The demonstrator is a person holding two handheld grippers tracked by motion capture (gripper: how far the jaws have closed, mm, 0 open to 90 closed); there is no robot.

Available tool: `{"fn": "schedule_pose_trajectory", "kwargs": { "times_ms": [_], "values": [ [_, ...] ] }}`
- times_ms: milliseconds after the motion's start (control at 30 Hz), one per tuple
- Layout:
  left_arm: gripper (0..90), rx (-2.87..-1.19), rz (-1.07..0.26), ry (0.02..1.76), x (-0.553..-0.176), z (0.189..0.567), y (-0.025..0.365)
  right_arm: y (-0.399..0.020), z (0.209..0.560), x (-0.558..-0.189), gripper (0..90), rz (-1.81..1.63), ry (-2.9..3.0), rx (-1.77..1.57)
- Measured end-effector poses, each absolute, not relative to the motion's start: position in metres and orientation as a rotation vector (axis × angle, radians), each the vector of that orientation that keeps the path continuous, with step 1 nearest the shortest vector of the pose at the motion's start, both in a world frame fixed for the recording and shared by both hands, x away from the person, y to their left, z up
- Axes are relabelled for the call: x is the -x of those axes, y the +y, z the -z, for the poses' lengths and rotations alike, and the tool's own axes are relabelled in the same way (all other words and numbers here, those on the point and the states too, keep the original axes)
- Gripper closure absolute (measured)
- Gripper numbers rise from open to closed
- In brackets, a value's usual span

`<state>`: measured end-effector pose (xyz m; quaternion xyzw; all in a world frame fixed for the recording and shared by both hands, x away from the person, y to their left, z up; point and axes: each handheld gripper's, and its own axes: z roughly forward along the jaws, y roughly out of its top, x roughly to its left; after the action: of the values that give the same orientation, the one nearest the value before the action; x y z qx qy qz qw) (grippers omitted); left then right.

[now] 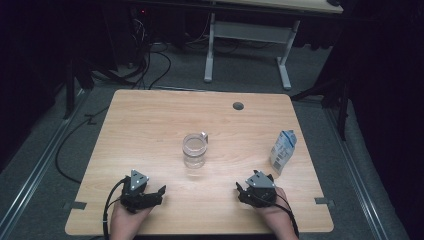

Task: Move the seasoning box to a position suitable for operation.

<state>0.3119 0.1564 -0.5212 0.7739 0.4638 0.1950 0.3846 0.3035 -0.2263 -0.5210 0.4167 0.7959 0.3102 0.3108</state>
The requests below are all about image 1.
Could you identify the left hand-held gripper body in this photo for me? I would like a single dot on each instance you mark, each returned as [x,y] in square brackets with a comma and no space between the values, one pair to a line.
[135,196]

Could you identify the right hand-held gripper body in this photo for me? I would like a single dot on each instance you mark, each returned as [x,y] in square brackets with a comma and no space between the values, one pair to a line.
[261,190]

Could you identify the white and blue pouch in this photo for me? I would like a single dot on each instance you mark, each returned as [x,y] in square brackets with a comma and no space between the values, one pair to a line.
[282,151]

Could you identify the clear glass jar with lid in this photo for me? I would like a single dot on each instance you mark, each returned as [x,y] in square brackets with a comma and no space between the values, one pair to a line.
[194,150]

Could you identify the person's left hand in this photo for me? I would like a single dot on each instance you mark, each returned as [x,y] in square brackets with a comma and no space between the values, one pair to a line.
[125,221]

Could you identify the person's right hand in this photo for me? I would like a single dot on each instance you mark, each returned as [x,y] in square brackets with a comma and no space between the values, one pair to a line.
[276,215]

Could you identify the grey tape strip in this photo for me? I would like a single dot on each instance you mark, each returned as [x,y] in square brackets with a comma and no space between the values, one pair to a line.
[76,205]
[324,201]

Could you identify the black metal stand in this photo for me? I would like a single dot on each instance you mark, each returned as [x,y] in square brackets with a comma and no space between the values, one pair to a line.
[342,110]
[70,86]

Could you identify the metal floor rail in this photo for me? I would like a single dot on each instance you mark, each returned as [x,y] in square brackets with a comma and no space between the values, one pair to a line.
[40,166]
[356,173]

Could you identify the white metal frame desk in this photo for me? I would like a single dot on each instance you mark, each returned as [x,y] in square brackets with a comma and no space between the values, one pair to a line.
[250,33]

